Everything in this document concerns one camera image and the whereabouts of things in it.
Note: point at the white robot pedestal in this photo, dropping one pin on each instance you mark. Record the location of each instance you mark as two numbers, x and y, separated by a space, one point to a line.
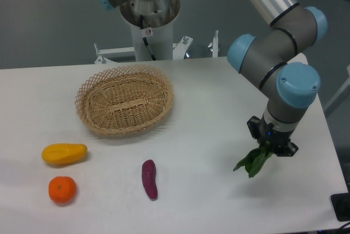
150 21

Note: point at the purple sweet potato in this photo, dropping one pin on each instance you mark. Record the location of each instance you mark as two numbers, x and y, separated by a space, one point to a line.
149 179

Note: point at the white table leg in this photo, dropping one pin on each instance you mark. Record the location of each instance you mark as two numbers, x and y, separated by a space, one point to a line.
337 98

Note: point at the black device at edge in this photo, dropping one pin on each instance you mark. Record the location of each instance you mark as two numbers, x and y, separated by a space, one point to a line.
340 203

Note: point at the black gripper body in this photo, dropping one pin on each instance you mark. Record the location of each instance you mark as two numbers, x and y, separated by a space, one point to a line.
268 134

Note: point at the woven wicker basket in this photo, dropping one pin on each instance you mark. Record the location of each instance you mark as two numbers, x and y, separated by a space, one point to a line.
124 100

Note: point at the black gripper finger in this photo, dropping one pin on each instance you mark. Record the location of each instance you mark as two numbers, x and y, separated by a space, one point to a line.
286 150
254 127

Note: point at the orange tangerine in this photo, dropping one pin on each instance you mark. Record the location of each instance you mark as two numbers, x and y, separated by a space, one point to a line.
62 190

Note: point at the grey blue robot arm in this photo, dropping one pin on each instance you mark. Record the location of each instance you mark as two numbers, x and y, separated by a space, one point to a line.
267 63

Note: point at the yellow papaya half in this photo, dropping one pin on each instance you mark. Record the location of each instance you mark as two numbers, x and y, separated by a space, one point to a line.
64 153

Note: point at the white mounting bracket frame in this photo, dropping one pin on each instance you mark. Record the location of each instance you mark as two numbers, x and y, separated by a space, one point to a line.
156 51

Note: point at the green leafy vegetable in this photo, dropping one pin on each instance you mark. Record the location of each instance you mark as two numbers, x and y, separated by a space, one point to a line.
254 161

